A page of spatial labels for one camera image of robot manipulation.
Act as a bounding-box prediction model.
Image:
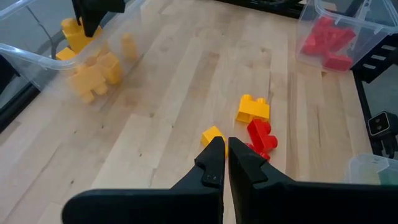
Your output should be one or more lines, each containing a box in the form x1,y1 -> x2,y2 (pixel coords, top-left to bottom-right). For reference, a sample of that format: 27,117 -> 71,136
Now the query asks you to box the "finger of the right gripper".
79,12 -> 104,39

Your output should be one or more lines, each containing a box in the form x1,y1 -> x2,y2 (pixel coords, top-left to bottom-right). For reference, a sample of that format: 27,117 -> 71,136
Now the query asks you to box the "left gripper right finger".
228,136 -> 398,224

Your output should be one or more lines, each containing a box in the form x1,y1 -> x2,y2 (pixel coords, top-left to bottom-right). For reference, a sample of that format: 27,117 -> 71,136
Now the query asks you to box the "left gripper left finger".
60,136 -> 226,224

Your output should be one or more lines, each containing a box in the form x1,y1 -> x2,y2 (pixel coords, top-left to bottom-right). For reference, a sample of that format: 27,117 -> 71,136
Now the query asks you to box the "yellow wedge toy block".
60,17 -> 103,54

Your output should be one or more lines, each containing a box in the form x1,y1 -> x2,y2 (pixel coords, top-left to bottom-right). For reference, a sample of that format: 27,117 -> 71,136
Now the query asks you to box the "orange square toy block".
68,63 -> 109,105

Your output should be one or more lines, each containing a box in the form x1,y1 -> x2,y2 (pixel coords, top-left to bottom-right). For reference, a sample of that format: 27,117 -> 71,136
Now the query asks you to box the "green toy block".
377,167 -> 398,186

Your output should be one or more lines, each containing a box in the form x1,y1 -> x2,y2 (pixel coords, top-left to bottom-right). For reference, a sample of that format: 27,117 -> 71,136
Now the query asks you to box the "red zigzag toy block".
301,32 -> 328,57

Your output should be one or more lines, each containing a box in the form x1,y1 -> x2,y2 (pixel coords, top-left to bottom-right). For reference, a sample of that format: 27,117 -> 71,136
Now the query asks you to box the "clear plastic bin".
0,0 -> 147,110
295,0 -> 398,74
345,152 -> 398,187

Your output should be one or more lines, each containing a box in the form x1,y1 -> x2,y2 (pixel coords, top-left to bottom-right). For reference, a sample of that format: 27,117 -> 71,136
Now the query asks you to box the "black table-level camera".
368,111 -> 392,158

